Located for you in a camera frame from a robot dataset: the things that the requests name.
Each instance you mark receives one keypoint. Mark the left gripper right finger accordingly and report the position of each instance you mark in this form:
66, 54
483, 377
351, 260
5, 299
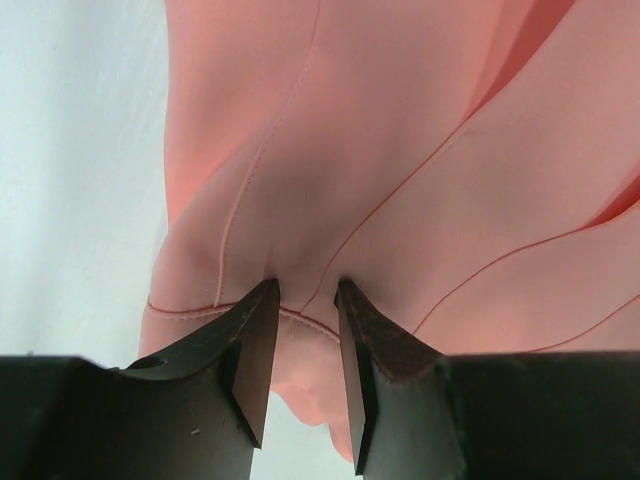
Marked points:
415, 413

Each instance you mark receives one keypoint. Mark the pink skirt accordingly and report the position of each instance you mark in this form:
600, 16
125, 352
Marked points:
473, 166

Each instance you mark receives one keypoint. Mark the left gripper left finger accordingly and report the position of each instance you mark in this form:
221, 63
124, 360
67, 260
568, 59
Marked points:
193, 410

